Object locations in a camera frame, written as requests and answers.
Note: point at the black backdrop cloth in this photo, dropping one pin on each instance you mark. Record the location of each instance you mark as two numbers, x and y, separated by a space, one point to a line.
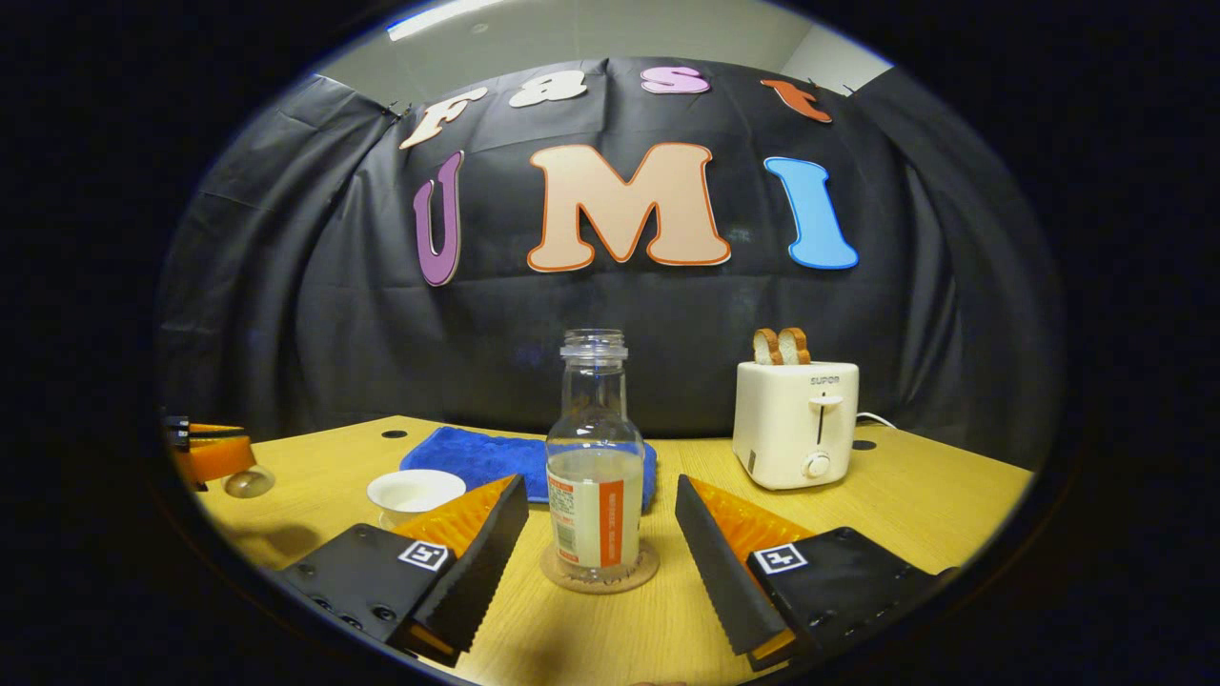
334 314

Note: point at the cream ceramic teacup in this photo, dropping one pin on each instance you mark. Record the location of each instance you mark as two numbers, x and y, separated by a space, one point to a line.
415 494

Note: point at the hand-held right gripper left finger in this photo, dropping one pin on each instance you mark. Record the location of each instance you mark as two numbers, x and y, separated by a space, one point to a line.
491 562

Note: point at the cream white toaster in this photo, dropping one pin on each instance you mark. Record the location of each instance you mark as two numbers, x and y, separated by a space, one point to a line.
791 429

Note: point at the blue folded towel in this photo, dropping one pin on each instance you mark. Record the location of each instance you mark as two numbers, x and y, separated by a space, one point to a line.
477 457

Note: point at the clear glass water bottle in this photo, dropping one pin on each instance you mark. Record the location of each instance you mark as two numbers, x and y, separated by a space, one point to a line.
596 505

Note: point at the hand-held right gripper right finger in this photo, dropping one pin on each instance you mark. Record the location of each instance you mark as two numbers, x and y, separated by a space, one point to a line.
724 572

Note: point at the toasted bread slice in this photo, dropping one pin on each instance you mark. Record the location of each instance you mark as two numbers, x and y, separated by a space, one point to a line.
765 348
796 345

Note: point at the round brown printed coaster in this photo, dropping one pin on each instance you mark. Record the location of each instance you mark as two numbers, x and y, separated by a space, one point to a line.
648 570

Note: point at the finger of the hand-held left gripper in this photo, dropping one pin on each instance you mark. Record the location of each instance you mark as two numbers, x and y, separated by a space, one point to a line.
176 429
219 457

